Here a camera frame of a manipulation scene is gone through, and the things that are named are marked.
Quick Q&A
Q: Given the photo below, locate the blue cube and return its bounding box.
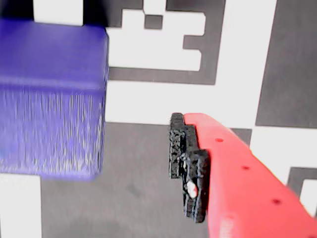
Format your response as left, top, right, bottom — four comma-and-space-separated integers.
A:
0, 18, 109, 181

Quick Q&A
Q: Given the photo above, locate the black white marker checkerboard mat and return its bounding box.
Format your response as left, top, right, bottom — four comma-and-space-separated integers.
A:
0, 0, 317, 238

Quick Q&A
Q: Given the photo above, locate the red-orange gripper finger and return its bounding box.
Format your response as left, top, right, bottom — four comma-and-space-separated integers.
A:
169, 112, 317, 238

